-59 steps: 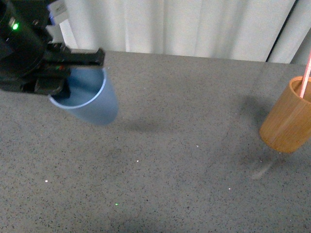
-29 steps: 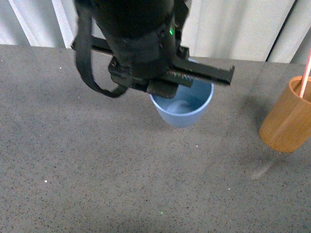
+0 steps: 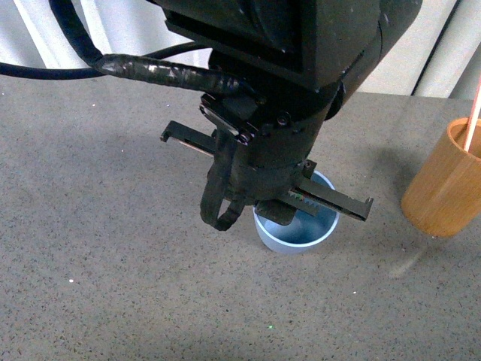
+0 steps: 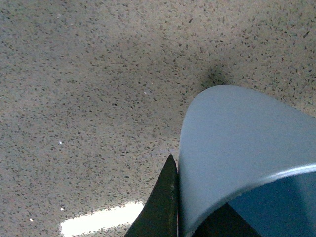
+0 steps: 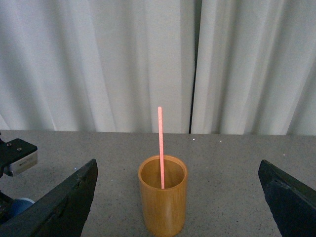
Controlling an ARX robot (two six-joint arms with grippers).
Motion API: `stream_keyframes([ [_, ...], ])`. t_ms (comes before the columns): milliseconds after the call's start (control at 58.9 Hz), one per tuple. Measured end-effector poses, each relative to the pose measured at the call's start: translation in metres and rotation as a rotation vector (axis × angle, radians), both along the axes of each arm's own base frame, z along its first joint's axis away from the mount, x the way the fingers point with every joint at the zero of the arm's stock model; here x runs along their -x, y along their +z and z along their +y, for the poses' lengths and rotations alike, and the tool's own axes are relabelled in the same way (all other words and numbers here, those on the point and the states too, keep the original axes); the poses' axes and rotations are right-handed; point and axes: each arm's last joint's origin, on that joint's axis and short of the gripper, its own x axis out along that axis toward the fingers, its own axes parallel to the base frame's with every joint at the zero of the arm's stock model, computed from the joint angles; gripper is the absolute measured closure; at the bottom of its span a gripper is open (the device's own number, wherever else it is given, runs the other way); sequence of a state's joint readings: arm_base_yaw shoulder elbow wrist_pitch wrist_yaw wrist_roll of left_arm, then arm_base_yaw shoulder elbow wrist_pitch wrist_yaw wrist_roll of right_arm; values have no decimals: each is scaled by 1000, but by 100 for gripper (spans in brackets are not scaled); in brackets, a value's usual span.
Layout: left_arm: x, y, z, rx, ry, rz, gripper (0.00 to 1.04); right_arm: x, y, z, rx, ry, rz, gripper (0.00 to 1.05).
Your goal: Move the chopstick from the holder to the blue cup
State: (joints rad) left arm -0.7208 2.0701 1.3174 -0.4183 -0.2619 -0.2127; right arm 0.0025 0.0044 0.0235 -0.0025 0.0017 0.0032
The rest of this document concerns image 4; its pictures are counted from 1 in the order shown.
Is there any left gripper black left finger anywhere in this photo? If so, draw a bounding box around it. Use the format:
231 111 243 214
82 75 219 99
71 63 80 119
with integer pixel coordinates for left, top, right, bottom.
125 155 178 237

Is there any light blue plastic cup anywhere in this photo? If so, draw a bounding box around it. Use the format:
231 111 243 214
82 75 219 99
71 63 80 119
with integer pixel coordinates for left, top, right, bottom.
179 85 316 237

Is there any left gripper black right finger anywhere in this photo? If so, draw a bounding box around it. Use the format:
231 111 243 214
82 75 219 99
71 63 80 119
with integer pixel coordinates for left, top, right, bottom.
194 203 261 237

